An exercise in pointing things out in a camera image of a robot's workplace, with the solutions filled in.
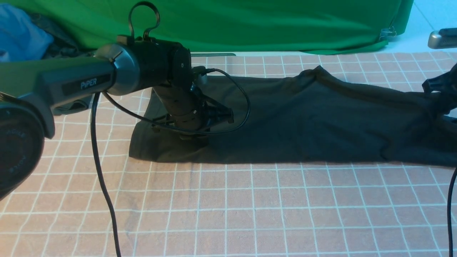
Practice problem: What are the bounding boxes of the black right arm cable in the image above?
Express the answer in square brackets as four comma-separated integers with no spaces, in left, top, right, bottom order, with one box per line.
[447,167,457,257]

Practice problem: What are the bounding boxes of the green backdrop cloth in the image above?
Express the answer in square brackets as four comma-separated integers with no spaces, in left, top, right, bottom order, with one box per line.
[6,0,413,55]

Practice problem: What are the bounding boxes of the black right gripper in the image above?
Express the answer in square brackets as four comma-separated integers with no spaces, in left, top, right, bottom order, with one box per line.
[422,64,457,115]

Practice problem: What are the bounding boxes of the pink white-grid tablecloth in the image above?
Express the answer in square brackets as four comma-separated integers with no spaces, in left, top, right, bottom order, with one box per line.
[0,52,457,257]

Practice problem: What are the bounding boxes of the metal binder clip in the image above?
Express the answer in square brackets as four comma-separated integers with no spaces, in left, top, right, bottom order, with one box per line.
[379,26,397,41]

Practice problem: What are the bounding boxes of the blue garment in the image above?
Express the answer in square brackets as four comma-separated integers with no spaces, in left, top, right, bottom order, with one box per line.
[0,3,54,63]

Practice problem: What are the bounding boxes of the dark gray crumpled garment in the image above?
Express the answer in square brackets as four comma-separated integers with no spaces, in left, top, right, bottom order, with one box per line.
[28,13,93,116]

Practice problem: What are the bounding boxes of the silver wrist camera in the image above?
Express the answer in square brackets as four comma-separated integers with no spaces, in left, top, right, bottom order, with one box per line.
[427,28,457,49]
[192,66,208,86]

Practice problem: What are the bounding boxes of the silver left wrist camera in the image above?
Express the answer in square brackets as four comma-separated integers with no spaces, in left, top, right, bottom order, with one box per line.
[192,66,208,86]

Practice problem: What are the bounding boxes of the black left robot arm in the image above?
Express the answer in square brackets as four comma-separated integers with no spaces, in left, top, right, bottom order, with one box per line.
[0,35,234,198]

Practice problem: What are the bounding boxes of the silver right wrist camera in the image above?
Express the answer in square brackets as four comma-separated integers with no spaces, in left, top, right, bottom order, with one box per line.
[427,28,457,49]

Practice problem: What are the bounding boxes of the dark gray long-sleeve top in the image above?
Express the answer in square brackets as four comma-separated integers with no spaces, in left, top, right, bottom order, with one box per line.
[129,66,457,167]

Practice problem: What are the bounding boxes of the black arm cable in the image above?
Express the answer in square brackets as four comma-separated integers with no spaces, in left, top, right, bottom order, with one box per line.
[90,68,251,257]
[447,167,457,257]

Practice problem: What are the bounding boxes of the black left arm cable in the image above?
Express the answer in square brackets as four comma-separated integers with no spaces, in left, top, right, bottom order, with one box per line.
[90,68,251,257]

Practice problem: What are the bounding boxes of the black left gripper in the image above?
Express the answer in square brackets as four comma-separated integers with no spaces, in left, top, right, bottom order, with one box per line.
[152,86,234,145]

